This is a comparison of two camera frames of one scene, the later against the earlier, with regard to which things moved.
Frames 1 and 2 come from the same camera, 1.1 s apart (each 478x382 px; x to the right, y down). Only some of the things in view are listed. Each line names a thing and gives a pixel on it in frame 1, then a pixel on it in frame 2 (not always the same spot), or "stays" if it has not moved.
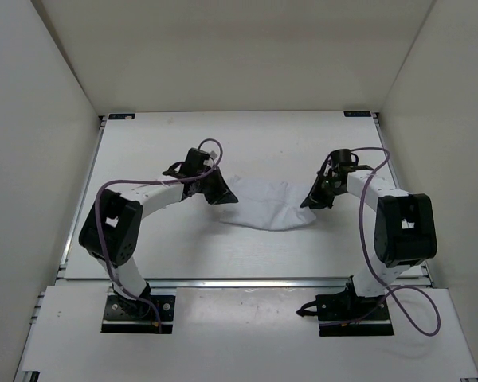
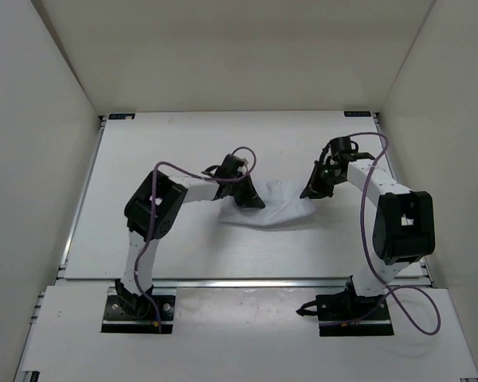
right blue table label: x=358 y=114 stays
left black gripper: x=223 y=194 to x=248 y=199
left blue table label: x=122 y=116 stays
